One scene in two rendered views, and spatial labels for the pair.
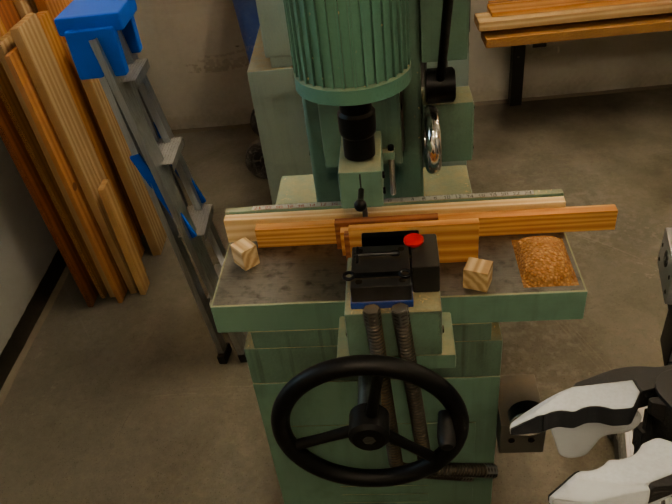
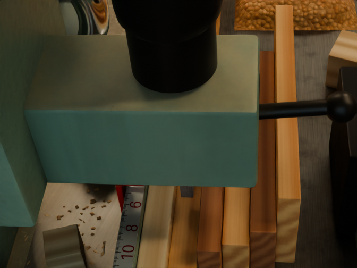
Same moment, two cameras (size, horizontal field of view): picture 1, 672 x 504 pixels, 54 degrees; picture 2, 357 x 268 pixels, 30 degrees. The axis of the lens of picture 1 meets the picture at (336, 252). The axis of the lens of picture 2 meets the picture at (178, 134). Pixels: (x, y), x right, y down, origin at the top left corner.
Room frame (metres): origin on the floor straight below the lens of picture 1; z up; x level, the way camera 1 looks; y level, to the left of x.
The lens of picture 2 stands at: (0.94, 0.24, 1.33)
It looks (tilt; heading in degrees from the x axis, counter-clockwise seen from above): 47 degrees down; 272
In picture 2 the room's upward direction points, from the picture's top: 6 degrees counter-clockwise
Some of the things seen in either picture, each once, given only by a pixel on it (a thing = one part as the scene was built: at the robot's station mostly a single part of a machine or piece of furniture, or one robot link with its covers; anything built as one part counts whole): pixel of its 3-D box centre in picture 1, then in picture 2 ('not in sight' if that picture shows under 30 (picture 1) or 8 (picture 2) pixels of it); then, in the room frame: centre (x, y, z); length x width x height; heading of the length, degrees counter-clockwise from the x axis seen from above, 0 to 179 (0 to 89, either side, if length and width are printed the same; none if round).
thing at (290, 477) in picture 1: (383, 389); not in sight; (1.07, -0.07, 0.36); 0.58 x 0.45 x 0.71; 173
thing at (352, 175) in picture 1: (363, 172); (150, 116); (0.97, -0.06, 1.03); 0.14 x 0.07 x 0.09; 173
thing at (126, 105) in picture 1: (174, 201); not in sight; (1.70, 0.46, 0.58); 0.27 x 0.25 x 1.16; 86
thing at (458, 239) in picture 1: (413, 243); (283, 123); (0.87, -0.13, 0.94); 0.21 x 0.01 x 0.08; 83
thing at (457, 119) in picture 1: (447, 124); not in sight; (1.12, -0.24, 1.02); 0.09 x 0.07 x 0.12; 83
